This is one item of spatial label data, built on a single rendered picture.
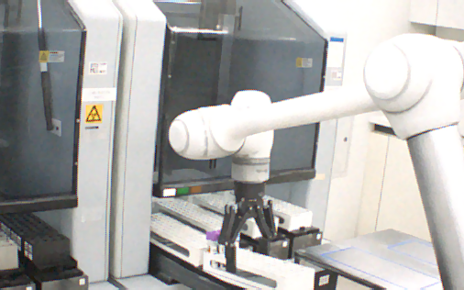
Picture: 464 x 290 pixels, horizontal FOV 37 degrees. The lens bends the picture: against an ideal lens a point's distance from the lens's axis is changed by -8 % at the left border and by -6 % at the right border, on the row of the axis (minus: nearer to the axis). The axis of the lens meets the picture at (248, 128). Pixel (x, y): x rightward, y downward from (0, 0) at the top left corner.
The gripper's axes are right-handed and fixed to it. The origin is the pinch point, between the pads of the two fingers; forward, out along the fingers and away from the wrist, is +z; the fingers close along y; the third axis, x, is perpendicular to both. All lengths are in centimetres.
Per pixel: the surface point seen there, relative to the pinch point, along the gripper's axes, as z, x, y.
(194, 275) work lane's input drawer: 5.7, 12.1, -7.0
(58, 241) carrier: -3.7, 27.9, -38.4
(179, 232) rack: -2.3, 26.0, -1.2
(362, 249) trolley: 4.9, 0.0, 46.2
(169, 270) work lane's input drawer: 7.0, 23.0, -7.0
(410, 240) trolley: 5, -4, 66
